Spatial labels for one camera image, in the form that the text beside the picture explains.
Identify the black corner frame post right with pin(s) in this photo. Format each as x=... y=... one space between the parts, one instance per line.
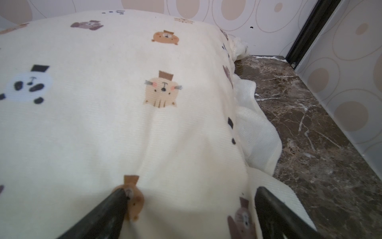
x=316 y=21

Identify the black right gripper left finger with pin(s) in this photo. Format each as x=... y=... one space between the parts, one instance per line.
x=104 y=221

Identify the cream animal print pillow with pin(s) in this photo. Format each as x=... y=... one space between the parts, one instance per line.
x=95 y=101

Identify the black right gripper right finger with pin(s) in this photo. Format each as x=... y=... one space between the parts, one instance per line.
x=278 y=221

